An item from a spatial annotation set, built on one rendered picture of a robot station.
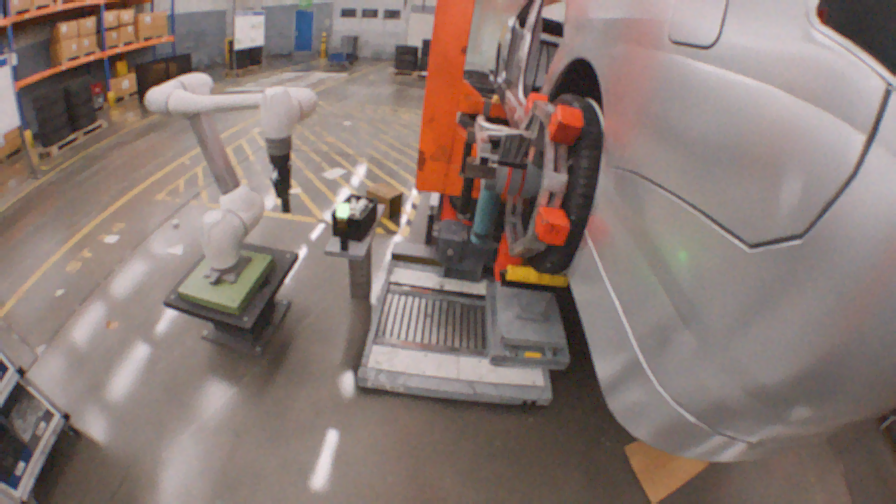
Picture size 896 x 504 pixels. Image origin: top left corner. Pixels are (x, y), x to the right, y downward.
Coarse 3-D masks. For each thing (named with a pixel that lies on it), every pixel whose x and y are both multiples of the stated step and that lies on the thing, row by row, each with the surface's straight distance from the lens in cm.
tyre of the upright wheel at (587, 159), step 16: (560, 96) 130; (576, 96) 119; (592, 112) 111; (592, 128) 103; (576, 144) 103; (592, 144) 100; (576, 160) 101; (592, 160) 98; (576, 176) 99; (592, 176) 97; (576, 192) 97; (592, 192) 97; (576, 208) 97; (576, 224) 98; (576, 240) 101; (544, 256) 114; (560, 256) 105; (544, 272) 118; (560, 272) 116
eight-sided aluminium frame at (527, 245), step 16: (544, 112) 112; (528, 128) 138; (544, 144) 105; (560, 144) 104; (544, 160) 102; (560, 160) 101; (544, 176) 98; (560, 176) 98; (544, 192) 98; (560, 192) 98; (512, 224) 142; (512, 240) 129; (528, 240) 105; (512, 256) 127; (528, 256) 124
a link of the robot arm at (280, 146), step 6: (282, 138) 113; (288, 138) 114; (270, 144) 114; (276, 144) 113; (282, 144) 113; (288, 144) 115; (270, 150) 115; (276, 150) 114; (282, 150) 114; (288, 150) 115
